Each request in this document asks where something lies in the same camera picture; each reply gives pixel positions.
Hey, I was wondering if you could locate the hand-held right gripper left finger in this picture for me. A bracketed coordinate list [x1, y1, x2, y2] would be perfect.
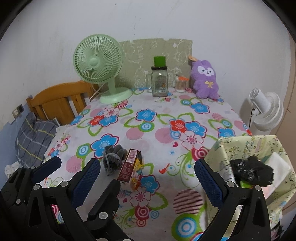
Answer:
[22, 158, 133, 241]

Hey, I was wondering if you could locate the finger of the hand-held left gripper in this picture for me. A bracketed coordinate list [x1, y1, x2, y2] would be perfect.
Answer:
[32, 156, 62, 183]
[87, 179, 121, 226]

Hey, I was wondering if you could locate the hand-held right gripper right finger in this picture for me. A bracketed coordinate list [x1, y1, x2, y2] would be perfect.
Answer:
[194, 159, 271, 241]

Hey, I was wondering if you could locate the yellow patterned fabric box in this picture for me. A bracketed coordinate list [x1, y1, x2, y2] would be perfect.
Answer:
[205, 135, 292, 232]

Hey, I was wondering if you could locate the white cloth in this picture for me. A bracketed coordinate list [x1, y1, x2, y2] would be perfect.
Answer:
[5, 162, 21, 178]

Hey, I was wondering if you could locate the grey knit cloth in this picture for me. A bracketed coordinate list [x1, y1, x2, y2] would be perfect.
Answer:
[102, 144, 127, 176]

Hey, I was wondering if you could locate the grey plaid pillow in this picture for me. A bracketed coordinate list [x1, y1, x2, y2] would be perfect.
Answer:
[15, 112, 59, 168]

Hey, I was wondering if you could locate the yellow and brown snack box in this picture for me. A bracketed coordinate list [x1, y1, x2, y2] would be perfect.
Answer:
[117, 148, 144, 189]

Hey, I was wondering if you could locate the white tissue pack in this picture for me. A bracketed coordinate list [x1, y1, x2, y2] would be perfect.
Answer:
[260, 152, 290, 183]

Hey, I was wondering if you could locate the wooden headboard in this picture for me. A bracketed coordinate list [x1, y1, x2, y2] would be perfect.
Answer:
[26, 81, 100, 127]

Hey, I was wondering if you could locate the floral tablecloth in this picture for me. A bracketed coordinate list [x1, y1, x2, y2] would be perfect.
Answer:
[37, 87, 252, 241]

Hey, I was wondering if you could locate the white floor fan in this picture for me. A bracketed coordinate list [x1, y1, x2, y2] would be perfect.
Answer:
[239, 88, 284, 135]

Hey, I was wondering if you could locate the small jar with orange lid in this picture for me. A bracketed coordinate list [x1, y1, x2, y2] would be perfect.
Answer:
[175, 76, 189, 93]

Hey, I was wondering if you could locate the purple plush bunny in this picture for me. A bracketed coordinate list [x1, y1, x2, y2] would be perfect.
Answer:
[190, 60, 220, 100]

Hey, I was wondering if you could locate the glass jar mug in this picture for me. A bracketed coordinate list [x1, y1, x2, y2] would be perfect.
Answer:
[146, 65, 168, 97]

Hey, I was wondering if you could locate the beige door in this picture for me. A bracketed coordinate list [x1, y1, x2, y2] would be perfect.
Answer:
[276, 32, 296, 216]

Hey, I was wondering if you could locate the green desk fan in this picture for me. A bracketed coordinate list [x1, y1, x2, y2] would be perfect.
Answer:
[73, 34, 133, 104]

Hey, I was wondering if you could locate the wall socket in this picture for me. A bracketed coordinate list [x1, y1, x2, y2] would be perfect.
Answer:
[11, 104, 24, 117]

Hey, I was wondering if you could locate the black fan cable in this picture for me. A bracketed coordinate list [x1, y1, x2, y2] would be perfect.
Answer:
[248, 108, 255, 130]

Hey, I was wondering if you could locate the green patterned wall sheet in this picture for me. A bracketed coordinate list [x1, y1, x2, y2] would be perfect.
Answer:
[119, 38, 193, 90]

